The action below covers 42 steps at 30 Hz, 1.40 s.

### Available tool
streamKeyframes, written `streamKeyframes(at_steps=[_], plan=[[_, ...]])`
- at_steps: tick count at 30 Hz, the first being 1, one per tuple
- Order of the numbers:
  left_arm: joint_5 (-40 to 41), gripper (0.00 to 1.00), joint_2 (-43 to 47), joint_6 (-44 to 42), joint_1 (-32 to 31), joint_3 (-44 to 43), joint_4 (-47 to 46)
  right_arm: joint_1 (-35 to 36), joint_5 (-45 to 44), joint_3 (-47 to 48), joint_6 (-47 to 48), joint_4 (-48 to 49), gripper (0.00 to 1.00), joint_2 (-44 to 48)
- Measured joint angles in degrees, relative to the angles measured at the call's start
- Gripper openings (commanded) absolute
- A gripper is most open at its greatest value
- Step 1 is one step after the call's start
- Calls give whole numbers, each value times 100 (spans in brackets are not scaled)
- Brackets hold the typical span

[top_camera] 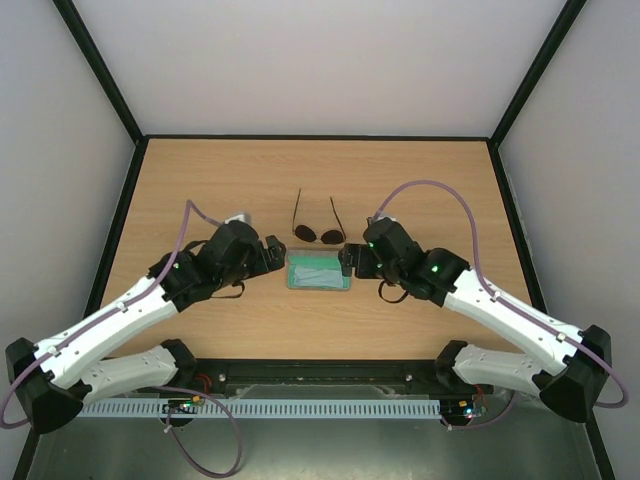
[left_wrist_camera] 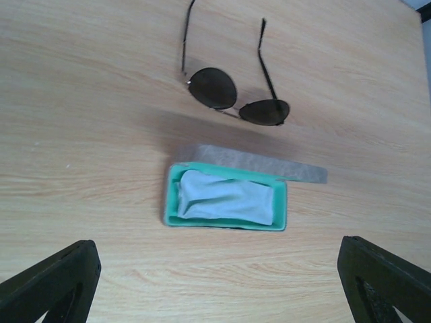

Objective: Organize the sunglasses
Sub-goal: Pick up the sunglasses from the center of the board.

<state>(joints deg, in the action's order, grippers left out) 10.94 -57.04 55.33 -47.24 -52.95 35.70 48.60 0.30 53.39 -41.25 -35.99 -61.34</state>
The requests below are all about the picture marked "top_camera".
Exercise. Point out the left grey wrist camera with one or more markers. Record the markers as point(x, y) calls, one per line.
point(243, 217)

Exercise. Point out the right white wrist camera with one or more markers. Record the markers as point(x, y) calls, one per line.
point(374, 219)

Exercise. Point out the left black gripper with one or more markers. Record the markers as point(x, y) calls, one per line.
point(277, 259)

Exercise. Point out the green circuit board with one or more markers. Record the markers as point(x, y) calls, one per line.
point(187, 406)
point(469, 407)

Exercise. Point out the light blue slotted cable duct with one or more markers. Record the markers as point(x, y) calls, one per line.
point(244, 408)

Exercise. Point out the grey glasses case green lining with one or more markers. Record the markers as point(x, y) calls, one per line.
point(314, 258)

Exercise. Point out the right green circuit board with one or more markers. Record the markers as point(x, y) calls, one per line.
point(469, 407)

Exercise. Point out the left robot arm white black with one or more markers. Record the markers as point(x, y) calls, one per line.
point(55, 378)

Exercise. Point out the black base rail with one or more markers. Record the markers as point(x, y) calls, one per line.
point(409, 377)

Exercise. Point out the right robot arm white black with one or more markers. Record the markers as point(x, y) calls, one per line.
point(565, 367)

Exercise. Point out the light blue cleaning cloth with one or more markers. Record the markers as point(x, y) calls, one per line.
point(317, 278)

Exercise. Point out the left green circuit board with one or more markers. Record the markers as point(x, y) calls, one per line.
point(187, 406)

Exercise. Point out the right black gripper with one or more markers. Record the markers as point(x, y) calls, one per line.
point(353, 258)

